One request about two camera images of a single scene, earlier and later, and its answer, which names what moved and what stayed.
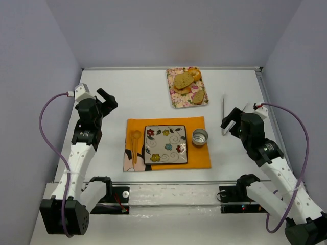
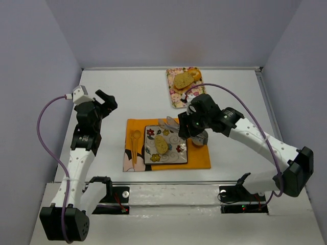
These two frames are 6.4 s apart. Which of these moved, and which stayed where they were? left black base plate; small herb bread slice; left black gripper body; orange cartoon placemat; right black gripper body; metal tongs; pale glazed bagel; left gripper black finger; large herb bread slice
Moved: metal tongs; small herb bread slice; right black gripper body
Stayed: orange cartoon placemat; large herb bread slice; left gripper black finger; left black base plate; left black gripper body; pale glazed bagel
